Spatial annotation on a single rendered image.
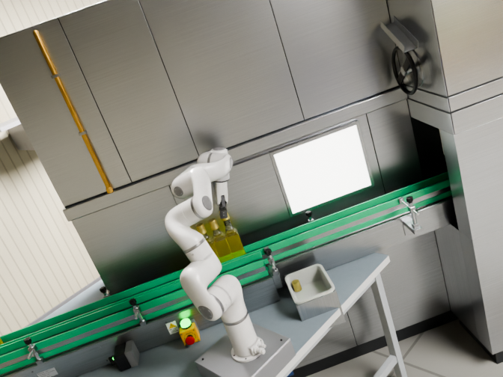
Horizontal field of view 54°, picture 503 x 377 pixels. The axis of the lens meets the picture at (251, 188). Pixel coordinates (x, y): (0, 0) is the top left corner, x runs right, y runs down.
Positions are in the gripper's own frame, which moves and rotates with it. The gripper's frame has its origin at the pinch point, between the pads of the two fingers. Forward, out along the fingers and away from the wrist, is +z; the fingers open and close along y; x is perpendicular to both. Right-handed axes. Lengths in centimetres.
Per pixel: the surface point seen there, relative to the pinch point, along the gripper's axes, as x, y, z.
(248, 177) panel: 13.5, -11.7, -10.7
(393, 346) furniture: 76, 12, 74
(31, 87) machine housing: -73, -15, -57
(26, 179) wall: -144, -202, 38
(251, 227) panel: 13.7, -11.7, 14.2
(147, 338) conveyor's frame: -37, 16, 48
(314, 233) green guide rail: 39.4, 4.5, 12.9
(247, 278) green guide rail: 7.4, 14.1, 25.9
